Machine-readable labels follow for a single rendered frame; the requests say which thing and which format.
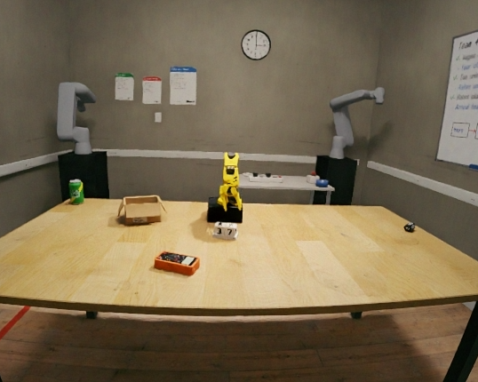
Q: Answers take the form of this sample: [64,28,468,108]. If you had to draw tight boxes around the green soda can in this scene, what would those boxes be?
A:
[69,179,84,205]

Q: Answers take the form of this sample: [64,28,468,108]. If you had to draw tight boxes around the orange digital multimeter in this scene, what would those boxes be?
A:
[154,251,200,275]

